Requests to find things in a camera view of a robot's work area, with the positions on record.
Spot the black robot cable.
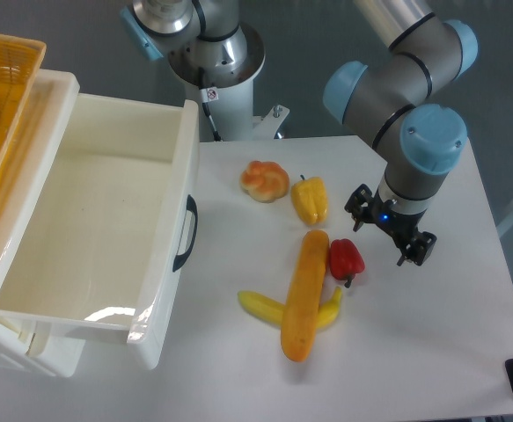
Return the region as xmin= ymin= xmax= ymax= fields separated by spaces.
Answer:
xmin=197 ymin=65 xmax=224 ymax=142

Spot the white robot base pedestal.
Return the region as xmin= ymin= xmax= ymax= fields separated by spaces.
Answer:
xmin=168 ymin=23 xmax=289 ymax=142

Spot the white plastic drawer cabinet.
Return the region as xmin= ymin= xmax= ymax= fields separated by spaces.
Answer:
xmin=0 ymin=69 xmax=84 ymax=377

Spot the dark blue drawer handle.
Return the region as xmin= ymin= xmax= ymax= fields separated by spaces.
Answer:
xmin=172 ymin=195 xmax=199 ymax=273

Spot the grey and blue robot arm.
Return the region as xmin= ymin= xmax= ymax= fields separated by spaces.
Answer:
xmin=121 ymin=1 xmax=478 ymax=265

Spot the yellow bell pepper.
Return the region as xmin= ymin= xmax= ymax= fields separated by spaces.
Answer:
xmin=290 ymin=175 xmax=329 ymax=226

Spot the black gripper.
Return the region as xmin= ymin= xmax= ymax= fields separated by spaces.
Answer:
xmin=344 ymin=184 xmax=437 ymax=266

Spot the round knotted bread roll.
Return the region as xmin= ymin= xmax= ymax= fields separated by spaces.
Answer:
xmin=239 ymin=161 xmax=289 ymax=202

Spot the white plastic drawer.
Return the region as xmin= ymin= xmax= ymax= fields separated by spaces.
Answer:
xmin=0 ymin=94 xmax=199 ymax=369

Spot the red bell pepper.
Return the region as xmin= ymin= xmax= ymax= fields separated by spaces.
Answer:
xmin=329 ymin=238 xmax=365 ymax=288

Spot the long orange bread loaf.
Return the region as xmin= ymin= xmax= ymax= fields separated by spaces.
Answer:
xmin=280 ymin=229 xmax=330 ymax=362

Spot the yellow banana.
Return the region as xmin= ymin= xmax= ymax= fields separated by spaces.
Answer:
xmin=238 ymin=287 xmax=342 ymax=330

